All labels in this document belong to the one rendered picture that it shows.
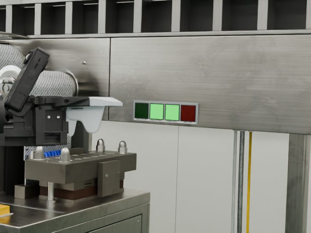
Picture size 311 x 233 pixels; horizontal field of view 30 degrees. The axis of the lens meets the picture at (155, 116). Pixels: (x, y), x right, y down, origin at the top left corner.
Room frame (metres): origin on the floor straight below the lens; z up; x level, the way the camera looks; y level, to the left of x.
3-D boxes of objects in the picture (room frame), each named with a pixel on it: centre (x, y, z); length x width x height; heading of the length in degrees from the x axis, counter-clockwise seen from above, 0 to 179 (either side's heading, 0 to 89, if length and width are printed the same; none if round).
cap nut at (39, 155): (1.81, 0.36, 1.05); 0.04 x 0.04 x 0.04
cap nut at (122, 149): (2.04, 0.11, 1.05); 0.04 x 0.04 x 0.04
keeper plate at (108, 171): (1.90, 0.14, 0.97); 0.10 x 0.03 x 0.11; 150
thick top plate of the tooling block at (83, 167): (1.93, 0.23, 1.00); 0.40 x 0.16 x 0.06; 150
